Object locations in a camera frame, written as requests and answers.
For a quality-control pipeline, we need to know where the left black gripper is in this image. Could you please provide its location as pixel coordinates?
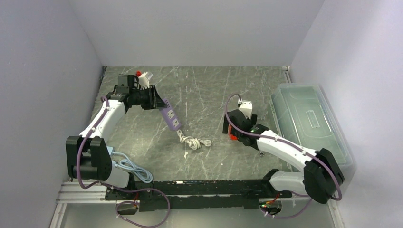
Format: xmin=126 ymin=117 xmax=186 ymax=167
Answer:
xmin=130 ymin=85 xmax=167 ymax=110

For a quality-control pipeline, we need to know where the red plug adapter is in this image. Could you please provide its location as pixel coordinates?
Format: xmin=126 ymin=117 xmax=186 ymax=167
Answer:
xmin=228 ymin=125 xmax=237 ymax=140

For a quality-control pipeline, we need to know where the white power cord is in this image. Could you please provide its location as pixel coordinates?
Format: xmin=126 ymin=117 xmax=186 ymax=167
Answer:
xmin=176 ymin=129 xmax=213 ymax=151

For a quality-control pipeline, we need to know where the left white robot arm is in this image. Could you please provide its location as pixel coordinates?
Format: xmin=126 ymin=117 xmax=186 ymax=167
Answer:
xmin=66 ymin=71 xmax=167 ymax=200

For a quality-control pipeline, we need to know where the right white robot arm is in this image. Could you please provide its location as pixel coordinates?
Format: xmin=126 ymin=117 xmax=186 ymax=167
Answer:
xmin=224 ymin=111 xmax=345 ymax=204

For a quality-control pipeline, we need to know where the clear plastic storage bin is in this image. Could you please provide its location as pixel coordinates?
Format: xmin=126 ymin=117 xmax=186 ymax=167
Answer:
xmin=270 ymin=83 xmax=354 ymax=172

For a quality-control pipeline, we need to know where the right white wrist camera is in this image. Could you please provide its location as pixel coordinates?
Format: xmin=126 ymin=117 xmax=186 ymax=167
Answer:
xmin=238 ymin=99 xmax=253 ymax=119

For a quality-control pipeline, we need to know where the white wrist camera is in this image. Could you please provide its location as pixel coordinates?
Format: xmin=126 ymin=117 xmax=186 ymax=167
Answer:
xmin=136 ymin=71 xmax=153 ymax=89
xmin=238 ymin=99 xmax=253 ymax=119

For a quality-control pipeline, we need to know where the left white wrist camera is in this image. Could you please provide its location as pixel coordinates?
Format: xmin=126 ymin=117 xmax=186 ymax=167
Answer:
xmin=136 ymin=71 xmax=153 ymax=89

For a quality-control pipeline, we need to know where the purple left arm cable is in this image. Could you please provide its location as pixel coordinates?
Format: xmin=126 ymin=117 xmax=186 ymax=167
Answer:
xmin=75 ymin=96 xmax=171 ymax=228

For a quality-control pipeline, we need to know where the light blue cable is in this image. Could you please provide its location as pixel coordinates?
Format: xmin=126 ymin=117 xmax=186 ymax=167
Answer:
xmin=107 ymin=146 xmax=154 ymax=184

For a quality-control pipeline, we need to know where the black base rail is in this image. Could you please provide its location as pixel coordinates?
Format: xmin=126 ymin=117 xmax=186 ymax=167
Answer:
xmin=105 ymin=179 xmax=292 ymax=212

